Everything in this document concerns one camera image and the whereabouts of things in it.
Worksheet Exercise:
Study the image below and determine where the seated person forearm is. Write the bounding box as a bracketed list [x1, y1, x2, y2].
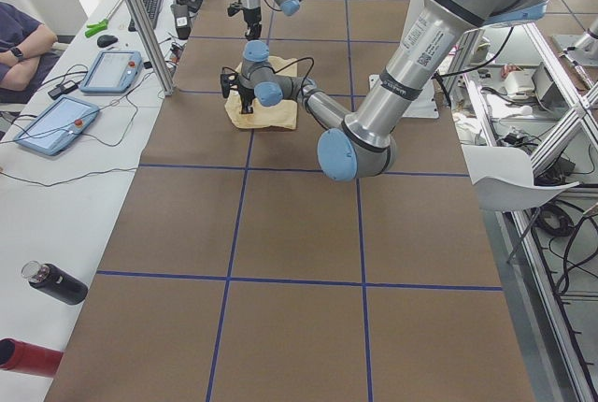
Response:
[1, 24, 57, 92]

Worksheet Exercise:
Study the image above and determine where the green plastic tool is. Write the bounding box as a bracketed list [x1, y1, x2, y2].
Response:
[84, 18, 108, 38]

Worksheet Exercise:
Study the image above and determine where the black computer mouse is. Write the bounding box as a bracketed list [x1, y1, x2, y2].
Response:
[96, 35, 119, 48]

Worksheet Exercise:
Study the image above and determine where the blue teach pendant far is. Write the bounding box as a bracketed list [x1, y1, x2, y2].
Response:
[78, 50, 143, 94]

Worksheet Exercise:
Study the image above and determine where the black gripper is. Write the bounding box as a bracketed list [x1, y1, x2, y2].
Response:
[237, 75, 255, 114]
[243, 7, 262, 40]

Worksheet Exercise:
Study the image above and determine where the left black braided cable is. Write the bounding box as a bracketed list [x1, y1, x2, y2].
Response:
[221, 56, 315, 94]

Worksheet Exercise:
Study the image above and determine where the beige long sleeve shirt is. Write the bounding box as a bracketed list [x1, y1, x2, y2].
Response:
[221, 49, 302, 130]

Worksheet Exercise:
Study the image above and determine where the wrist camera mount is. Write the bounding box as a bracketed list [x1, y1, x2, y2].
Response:
[227, 2, 244, 17]
[220, 72, 238, 98]

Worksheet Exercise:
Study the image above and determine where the white plastic chair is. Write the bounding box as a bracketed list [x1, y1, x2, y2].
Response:
[462, 145, 579, 212]

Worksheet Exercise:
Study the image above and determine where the blue teach pendant near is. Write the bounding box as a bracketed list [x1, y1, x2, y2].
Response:
[14, 95, 100, 156]

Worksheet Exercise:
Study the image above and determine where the aluminium frame post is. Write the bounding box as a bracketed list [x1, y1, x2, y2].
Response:
[124, 0, 174, 96]

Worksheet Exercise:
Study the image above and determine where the black keyboard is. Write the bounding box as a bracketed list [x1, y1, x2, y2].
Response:
[141, 0, 164, 29]

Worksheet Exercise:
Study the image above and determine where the blue teach pendant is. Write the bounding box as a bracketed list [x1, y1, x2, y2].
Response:
[14, 95, 100, 156]
[78, 50, 143, 94]

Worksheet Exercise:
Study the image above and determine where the black water bottle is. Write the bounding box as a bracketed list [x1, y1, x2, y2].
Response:
[21, 261, 88, 306]

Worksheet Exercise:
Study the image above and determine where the red water bottle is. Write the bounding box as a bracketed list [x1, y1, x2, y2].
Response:
[1, 338, 63, 378]

